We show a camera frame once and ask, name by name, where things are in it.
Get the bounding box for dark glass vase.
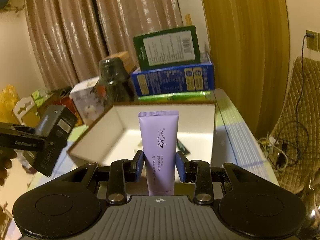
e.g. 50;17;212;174
96;57;133;103

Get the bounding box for black power cable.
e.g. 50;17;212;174
287;34;314;135

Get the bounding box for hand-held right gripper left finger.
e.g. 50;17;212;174
61;149;145;205

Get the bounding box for purple cream tube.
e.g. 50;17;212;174
138;110;180;196

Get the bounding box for white cutout cardboard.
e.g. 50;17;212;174
12;96;38;123

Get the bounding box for tangle of cables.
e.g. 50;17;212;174
259;129;308;172

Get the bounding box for black shaver box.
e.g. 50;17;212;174
33;105;78;177

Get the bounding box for white humidifier box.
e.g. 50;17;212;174
70;77;113;126

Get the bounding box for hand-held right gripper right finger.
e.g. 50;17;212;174
176;151;259;205

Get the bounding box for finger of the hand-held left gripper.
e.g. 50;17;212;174
0;122;48;153

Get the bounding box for blue carton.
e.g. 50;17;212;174
131;52;216;97

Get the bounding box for yellow plastic bag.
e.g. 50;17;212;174
0;85;21;123

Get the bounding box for green carton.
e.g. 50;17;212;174
133;25;202;72

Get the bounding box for golden curtain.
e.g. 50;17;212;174
197;0;291;133

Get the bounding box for dark green sachet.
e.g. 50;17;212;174
176;139;192;156

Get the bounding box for green packs under carton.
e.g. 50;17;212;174
138;91;212;102

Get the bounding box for beige curtain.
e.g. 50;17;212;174
23;0;186;92

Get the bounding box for wall socket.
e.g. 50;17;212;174
305;30;320;52

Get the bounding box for brown cardboard box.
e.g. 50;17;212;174
66;101;216;172

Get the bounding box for green tissue packs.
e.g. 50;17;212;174
31;89;51;106

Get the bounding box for chair with quilted cover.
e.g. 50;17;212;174
269;56;320;197

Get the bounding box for checked cloth covered desktop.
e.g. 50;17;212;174
25;88;280;196

